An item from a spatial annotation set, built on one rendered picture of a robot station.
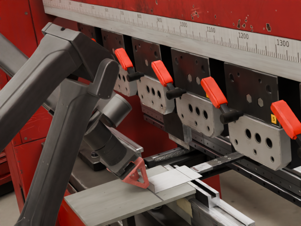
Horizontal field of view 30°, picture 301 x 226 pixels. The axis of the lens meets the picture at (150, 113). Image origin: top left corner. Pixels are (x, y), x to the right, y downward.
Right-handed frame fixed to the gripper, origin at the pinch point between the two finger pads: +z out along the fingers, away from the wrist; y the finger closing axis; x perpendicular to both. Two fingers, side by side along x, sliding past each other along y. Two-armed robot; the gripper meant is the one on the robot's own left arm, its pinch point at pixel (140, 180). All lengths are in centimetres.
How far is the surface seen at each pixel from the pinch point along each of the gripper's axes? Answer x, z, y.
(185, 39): -23.8, -25.7, -17.9
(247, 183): -61, 153, 153
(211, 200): -7.1, 8.2, -14.3
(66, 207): 19, 26, 66
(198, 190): -7.1, 6.8, -10.3
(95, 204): 11.1, -4.6, -0.2
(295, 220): -55, 150, 101
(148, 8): -26.7, -30.1, -2.7
